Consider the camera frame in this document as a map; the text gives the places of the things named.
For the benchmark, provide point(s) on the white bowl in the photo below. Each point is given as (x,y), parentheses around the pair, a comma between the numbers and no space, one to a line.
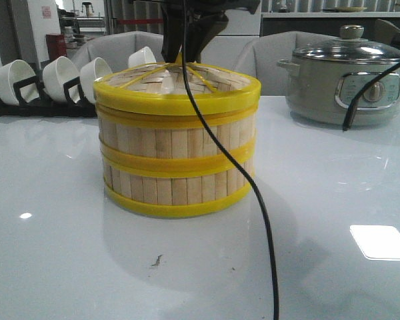
(141,57)
(92,71)
(11,73)
(56,74)

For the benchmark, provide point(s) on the grey chair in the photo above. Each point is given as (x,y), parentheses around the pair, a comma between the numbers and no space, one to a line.
(259,58)
(116,49)

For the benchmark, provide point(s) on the bamboo steamer tier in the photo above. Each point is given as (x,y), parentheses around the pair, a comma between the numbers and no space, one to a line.
(177,188)
(181,143)

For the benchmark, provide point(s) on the white cabinet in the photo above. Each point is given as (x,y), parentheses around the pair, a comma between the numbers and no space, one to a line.
(224,49)

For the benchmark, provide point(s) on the woven bamboo steamer lid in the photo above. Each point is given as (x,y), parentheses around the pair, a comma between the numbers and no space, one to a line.
(170,89)

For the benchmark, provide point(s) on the grey electric cooking pot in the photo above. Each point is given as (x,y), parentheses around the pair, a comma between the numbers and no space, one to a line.
(322,90)

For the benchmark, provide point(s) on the left grey chair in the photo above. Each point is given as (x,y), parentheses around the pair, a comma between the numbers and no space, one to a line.
(116,49)

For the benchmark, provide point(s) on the red cylinder bin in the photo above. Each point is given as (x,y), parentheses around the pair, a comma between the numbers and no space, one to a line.
(55,45)

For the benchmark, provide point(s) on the white bowl far left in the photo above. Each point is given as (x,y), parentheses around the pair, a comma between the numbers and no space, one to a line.
(11,73)

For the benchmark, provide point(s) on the right grey chair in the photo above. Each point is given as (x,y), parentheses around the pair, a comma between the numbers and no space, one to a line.
(259,58)

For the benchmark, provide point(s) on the black bowl rack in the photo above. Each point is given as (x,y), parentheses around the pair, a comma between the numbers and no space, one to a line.
(76,104)

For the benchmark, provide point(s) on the white bowl far right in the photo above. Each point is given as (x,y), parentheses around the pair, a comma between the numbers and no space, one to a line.
(141,57)

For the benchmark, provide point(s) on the glass pot lid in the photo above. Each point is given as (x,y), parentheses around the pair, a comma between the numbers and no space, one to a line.
(350,47)

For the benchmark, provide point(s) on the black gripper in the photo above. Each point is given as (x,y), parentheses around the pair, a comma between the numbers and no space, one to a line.
(201,28)

